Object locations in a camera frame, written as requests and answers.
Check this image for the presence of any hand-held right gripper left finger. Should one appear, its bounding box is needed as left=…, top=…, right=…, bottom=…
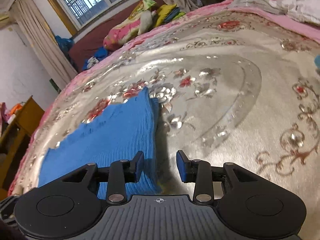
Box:
left=61, top=151, right=145, bottom=204

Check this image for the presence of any blue striped knit sweater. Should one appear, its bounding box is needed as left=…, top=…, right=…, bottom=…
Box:
left=37, top=87, right=163, bottom=200

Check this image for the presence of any pink cloth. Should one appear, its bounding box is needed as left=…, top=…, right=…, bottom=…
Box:
left=0, top=102, right=10, bottom=131

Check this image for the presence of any pink floral folded quilt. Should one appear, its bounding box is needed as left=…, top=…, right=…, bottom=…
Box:
left=103, top=0, right=160, bottom=51

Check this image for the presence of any dark green object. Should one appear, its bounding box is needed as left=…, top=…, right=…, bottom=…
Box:
left=49, top=79, right=61, bottom=93

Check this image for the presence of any wooden desk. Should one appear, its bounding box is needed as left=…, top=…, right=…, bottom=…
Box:
left=0, top=96, right=46, bottom=188

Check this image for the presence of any maroon sofa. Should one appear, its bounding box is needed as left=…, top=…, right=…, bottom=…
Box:
left=68, top=0, right=173, bottom=72

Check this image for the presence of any white plush toy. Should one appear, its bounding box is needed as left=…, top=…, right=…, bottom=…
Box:
left=137, top=9, right=157, bottom=35

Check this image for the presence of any pink floral bed sheet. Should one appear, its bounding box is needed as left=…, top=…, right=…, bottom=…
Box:
left=7, top=0, right=320, bottom=197

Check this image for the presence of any yellow folded cloth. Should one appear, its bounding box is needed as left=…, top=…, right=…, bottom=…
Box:
left=153, top=4, right=186, bottom=28

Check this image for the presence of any blue plastic bag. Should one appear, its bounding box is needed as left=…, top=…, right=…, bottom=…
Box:
left=55, top=35, right=75, bottom=56

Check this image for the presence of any blue crumpled cloth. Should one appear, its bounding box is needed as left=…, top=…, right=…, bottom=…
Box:
left=83, top=47, right=110, bottom=70

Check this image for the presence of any orange toy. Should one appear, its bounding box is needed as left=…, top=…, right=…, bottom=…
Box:
left=9, top=102, right=25, bottom=115

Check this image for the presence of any silver floral bedspread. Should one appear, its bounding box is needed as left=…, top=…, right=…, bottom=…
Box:
left=15, top=4, right=320, bottom=240

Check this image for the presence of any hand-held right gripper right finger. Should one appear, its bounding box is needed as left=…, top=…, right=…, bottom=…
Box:
left=176, top=150, right=261, bottom=204

